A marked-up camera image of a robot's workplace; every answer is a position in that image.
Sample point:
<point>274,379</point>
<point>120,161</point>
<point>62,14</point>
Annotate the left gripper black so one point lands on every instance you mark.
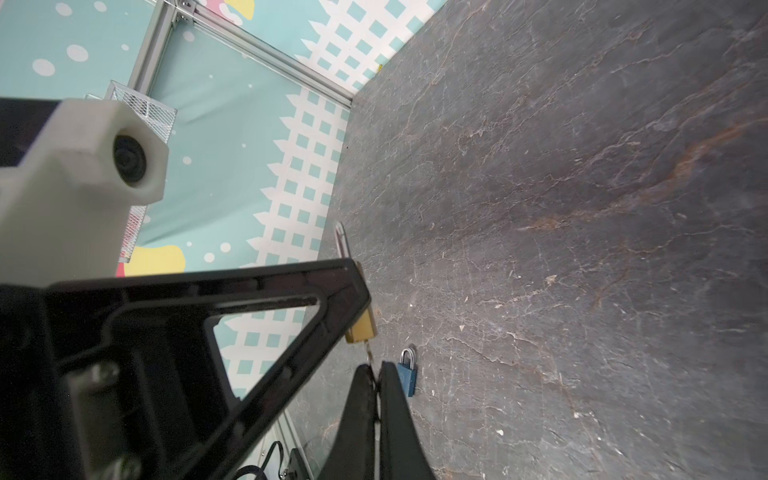
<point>38,440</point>

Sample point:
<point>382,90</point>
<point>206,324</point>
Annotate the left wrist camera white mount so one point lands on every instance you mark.
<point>71,170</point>

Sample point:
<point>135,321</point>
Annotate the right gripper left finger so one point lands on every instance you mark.
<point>352,455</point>

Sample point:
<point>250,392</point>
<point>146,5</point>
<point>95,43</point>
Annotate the blue padlock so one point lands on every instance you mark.
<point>407,370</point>

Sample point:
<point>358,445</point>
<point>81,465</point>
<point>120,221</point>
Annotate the brass padlock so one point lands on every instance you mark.
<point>364,329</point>

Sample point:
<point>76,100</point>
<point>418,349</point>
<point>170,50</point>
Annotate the silver key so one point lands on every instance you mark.
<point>369,353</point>

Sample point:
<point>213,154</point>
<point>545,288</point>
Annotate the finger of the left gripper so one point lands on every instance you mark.
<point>181,376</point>

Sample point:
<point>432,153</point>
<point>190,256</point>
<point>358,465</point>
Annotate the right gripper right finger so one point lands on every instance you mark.
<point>401,453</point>

